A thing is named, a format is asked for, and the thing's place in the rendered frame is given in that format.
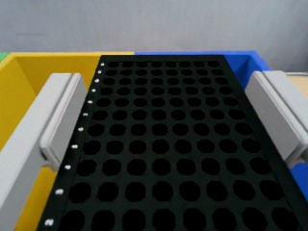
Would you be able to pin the yellow open-top bin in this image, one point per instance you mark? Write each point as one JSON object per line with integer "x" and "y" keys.
{"x": 22, "y": 77}

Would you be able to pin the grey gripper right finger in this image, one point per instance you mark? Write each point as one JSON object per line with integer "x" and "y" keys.
{"x": 283, "y": 109}

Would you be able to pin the black well plate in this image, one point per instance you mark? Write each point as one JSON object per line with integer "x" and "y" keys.
{"x": 171, "y": 128}

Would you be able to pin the green open-top bin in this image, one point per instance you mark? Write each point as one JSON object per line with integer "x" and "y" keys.
{"x": 4, "y": 56}

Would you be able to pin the blue bin with label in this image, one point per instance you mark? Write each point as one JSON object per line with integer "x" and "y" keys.
{"x": 244, "y": 63}

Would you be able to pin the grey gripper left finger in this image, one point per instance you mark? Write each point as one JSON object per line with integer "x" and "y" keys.
{"x": 39, "y": 140}

